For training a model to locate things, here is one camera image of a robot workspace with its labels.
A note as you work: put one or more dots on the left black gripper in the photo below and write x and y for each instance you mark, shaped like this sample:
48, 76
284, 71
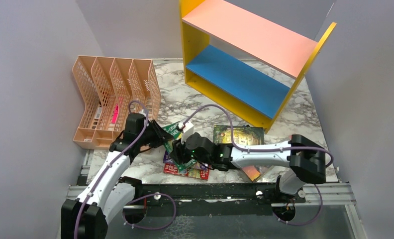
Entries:
161, 135

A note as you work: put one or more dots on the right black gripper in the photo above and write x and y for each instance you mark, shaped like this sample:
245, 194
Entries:
178, 152

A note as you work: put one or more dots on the green 104-storey treehouse book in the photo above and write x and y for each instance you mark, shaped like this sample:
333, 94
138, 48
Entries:
172, 129

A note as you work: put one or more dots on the red 13-storey treehouse book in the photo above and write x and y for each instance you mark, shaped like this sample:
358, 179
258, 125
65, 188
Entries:
196, 173

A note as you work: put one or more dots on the purple 52-storey treehouse book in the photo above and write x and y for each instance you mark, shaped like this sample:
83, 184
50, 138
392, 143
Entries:
168, 160

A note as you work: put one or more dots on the dark green Alice book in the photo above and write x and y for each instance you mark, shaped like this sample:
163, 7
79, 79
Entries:
243, 135

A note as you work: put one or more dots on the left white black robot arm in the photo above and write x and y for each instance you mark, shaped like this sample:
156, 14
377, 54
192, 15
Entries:
88, 216

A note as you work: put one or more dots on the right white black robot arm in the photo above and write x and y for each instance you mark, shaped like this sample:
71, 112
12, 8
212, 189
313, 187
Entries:
304, 158

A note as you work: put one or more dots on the pink marker in organizer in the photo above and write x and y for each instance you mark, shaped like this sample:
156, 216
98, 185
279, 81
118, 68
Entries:
115, 114

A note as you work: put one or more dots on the Jane Eyre book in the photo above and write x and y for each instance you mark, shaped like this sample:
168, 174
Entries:
258, 173

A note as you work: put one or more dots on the orange plastic file organizer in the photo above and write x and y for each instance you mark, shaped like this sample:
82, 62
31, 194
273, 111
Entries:
105, 81

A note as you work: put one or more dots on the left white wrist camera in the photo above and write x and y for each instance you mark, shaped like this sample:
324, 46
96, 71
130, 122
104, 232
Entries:
187, 130

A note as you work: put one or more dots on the black mounting rail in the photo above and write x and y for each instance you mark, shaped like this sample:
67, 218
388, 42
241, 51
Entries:
218, 199

